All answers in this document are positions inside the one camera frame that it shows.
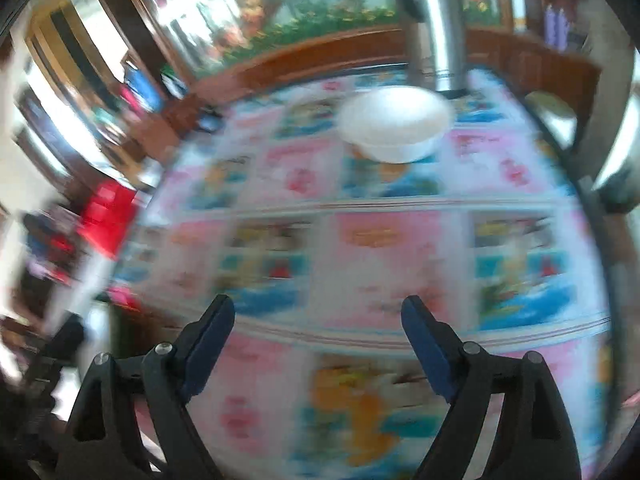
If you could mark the purple bottles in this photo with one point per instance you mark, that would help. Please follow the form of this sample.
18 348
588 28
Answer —
557 25

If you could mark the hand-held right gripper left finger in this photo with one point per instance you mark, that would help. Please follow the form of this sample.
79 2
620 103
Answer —
210 340

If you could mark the white bowl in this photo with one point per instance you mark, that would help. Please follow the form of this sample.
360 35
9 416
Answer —
395 125

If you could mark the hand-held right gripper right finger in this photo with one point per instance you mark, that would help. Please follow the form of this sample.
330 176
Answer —
425 345

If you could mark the red paper bag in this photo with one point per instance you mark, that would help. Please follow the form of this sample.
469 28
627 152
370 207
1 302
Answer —
107 215

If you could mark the steel thermos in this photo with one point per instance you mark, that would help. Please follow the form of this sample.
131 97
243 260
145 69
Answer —
435 25

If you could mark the fruit printed tablecloth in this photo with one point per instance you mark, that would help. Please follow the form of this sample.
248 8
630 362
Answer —
380 250

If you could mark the blue thermos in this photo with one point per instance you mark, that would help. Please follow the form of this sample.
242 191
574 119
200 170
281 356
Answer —
144 87

